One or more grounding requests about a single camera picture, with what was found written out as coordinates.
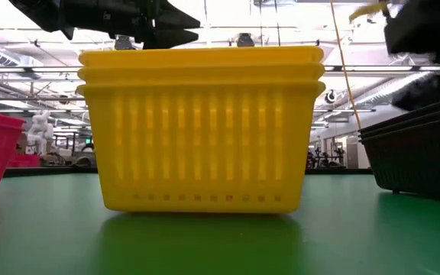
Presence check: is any yellow hanging cord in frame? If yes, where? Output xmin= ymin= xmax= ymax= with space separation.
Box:
xmin=329 ymin=0 xmax=363 ymax=131

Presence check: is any yellow cable tag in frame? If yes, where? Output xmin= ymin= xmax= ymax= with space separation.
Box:
xmin=348 ymin=1 xmax=390 ymax=23

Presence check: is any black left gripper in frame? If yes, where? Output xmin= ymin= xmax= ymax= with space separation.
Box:
xmin=62 ymin=0 xmax=202 ymax=50

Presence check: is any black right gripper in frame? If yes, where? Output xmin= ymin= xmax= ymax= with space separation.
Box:
xmin=383 ymin=0 xmax=440 ymax=112

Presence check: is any black ceiling cable reel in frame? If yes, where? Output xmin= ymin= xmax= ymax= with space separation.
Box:
xmin=236 ymin=32 xmax=256 ymax=48
xmin=113 ymin=34 xmax=134 ymax=51

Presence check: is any white lumpy figure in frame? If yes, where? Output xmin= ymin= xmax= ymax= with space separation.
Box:
xmin=26 ymin=110 xmax=55 ymax=156

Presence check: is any red crate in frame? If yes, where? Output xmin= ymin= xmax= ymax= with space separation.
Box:
xmin=7 ymin=154 xmax=42 ymax=169

